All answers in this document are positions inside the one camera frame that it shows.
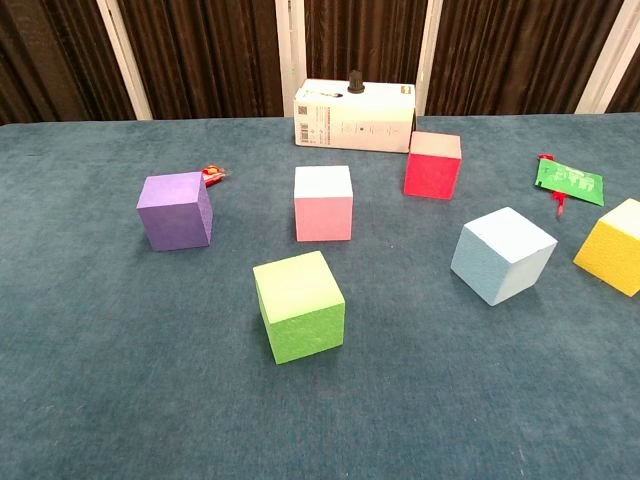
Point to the red foam cube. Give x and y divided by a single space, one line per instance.
431 175

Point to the purple foam cube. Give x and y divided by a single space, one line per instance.
172 220

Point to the yellow foam cube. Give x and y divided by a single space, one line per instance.
612 255

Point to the pink foam cube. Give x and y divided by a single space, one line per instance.
323 215

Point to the green foam cube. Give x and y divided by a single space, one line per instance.
300 320

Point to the white cardboard box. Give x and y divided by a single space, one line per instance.
360 125

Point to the red candy wrapper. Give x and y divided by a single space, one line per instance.
214 174

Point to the black knob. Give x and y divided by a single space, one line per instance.
356 82

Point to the light blue foam cube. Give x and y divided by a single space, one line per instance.
495 260

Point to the small red ribbon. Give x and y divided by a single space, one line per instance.
560 202

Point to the teal felt table cover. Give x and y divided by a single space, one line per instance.
100 350

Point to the green sachet packet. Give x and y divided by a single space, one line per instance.
570 182

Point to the white frame post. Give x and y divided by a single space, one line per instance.
125 60
607 55
290 50
430 50

